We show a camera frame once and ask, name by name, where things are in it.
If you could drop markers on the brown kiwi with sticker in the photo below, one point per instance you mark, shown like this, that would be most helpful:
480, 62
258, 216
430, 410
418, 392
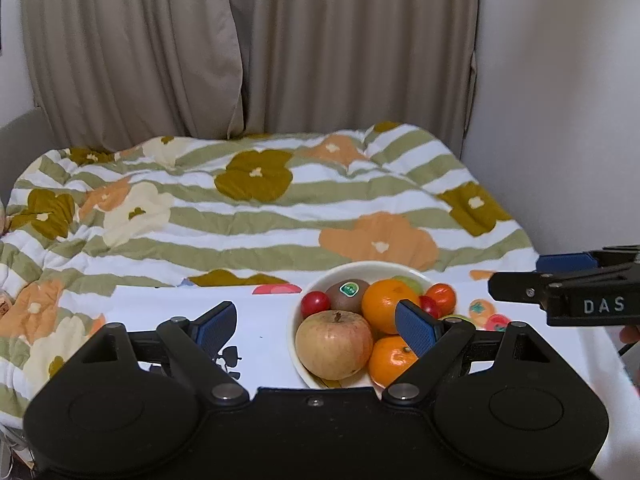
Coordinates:
347, 295

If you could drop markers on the person's hand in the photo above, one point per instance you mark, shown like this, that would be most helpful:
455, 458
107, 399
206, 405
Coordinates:
630, 334

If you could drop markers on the small red-orange tangerine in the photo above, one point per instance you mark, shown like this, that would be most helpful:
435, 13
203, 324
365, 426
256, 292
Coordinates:
443, 298

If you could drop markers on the small patterned pouch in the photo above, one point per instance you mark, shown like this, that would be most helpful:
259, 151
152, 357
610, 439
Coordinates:
5, 303

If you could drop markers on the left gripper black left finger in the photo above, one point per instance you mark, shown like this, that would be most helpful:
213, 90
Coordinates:
192, 348

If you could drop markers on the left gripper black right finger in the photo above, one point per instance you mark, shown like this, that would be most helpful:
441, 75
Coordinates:
438, 345

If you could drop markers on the large green apple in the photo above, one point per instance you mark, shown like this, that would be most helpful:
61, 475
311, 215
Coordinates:
458, 317

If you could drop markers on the floral striped quilt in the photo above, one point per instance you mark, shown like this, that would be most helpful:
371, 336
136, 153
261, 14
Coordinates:
269, 209

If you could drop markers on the white fruit-print cloth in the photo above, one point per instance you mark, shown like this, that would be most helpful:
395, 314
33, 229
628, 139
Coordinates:
264, 332

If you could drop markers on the red cherry tomato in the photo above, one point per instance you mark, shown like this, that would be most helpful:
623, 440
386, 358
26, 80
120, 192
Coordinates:
430, 306
314, 302

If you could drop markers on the small green apple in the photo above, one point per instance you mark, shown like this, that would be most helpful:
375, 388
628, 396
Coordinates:
416, 286

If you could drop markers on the orange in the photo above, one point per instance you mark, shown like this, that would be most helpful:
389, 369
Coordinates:
390, 358
380, 300

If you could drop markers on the beige curtain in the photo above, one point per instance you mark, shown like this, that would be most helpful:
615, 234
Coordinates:
114, 73

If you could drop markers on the cream ceramic bowl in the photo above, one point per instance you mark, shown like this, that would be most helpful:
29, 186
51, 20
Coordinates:
369, 271

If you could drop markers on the grey bed headboard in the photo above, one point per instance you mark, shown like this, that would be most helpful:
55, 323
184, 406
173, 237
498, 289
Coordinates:
22, 142

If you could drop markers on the red yellow apple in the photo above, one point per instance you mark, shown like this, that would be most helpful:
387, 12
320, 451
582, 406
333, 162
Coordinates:
334, 345

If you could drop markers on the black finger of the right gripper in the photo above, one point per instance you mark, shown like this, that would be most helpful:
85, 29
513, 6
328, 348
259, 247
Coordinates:
517, 287
564, 263

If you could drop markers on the orange in bowl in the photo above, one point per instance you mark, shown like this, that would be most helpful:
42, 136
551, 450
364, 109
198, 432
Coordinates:
380, 300

